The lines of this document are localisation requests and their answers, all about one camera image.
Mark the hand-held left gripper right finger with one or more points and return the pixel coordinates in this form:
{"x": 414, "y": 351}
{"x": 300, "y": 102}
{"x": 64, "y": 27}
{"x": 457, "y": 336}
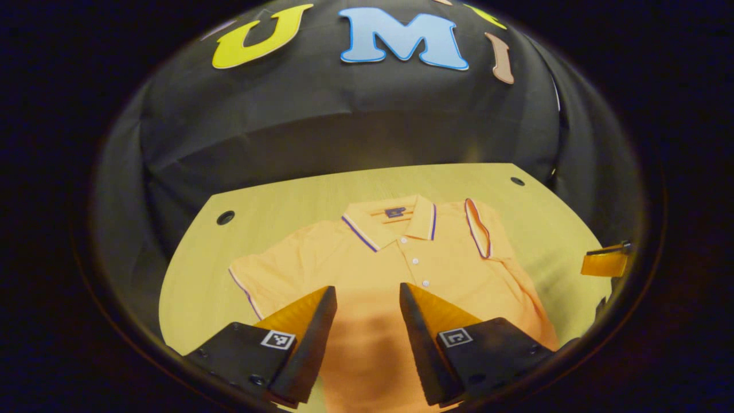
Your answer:
{"x": 418, "y": 344}

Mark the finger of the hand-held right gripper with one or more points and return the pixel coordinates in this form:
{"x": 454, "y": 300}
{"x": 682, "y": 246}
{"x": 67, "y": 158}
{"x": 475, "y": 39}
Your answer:
{"x": 605, "y": 264}

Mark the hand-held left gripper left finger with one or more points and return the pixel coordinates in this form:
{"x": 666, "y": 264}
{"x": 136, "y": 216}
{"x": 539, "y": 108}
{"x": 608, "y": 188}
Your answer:
{"x": 312, "y": 344}

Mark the orange polo T-shirt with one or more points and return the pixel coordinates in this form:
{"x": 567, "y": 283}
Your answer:
{"x": 436, "y": 258}

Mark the black table grommet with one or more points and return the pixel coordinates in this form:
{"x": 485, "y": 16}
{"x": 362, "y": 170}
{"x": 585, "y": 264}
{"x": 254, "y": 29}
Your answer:
{"x": 225, "y": 217}
{"x": 518, "y": 181}

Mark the black backdrop cloth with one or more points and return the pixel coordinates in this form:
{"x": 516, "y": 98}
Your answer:
{"x": 344, "y": 126}

